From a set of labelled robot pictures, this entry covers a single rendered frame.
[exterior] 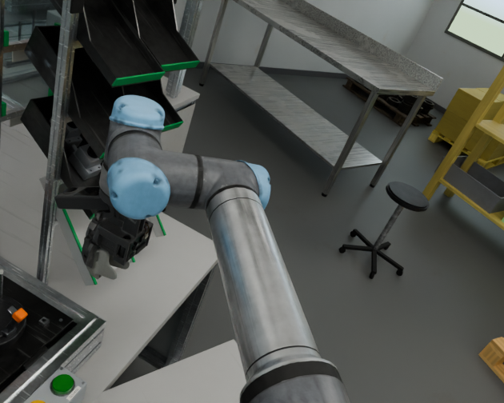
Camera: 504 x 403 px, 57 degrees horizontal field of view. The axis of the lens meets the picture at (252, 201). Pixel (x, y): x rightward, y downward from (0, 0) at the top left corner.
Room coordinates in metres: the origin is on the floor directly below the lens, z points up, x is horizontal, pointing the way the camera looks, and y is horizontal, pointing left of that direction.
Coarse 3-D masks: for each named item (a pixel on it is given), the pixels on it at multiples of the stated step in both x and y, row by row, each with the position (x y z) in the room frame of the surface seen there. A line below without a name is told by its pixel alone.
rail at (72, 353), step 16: (96, 320) 0.72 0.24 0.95; (64, 336) 0.64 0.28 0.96; (80, 336) 0.66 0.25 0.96; (96, 336) 0.70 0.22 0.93; (48, 352) 0.59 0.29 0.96; (64, 352) 0.61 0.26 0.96; (80, 352) 0.64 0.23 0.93; (32, 368) 0.55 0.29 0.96; (48, 368) 0.56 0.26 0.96; (16, 384) 0.50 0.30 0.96; (32, 384) 0.52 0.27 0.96; (0, 400) 0.46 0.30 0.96; (16, 400) 0.48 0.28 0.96
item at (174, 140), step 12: (168, 96) 2.31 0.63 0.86; (180, 96) 2.37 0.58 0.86; (192, 96) 2.43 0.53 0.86; (180, 108) 2.35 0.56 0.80; (192, 108) 2.47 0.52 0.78; (24, 132) 1.48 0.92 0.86; (168, 132) 2.25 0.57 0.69; (180, 132) 2.39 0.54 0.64; (168, 144) 2.28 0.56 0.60; (180, 144) 2.44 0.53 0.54
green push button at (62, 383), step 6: (54, 378) 0.54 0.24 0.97; (60, 378) 0.54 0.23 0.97; (66, 378) 0.55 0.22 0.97; (72, 378) 0.55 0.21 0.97; (54, 384) 0.53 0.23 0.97; (60, 384) 0.53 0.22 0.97; (66, 384) 0.54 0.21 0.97; (72, 384) 0.54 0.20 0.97; (54, 390) 0.52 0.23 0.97; (60, 390) 0.52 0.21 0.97; (66, 390) 0.52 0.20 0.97
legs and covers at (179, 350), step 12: (216, 264) 1.26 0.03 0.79; (204, 288) 1.23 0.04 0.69; (192, 300) 1.23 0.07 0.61; (180, 312) 1.29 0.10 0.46; (192, 312) 1.23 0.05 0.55; (168, 324) 1.29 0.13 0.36; (180, 324) 1.23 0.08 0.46; (192, 324) 1.24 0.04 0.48; (156, 336) 1.30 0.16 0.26; (168, 336) 1.29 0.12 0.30; (180, 336) 1.24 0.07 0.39; (144, 348) 1.28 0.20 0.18; (156, 348) 1.30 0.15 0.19; (168, 348) 1.29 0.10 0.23; (180, 348) 1.23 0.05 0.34; (144, 360) 1.26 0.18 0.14; (156, 360) 1.25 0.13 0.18; (168, 360) 1.23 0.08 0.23
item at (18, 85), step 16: (16, 0) 1.61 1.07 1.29; (32, 0) 1.60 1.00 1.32; (48, 0) 1.58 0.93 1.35; (16, 16) 1.61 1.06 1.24; (32, 16) 1.60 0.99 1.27; (48, 16) 1.58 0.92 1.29; (16, 32) 1.61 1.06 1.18; (32, 32) 1.60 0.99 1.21; (16, 64) 1.61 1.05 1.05; (32, 64) 1.59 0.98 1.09; (16, 80) 1.61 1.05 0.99; (32, 80) 1.59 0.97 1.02; (16, 96) 1.61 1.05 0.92; (32, 96) 1.59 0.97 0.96
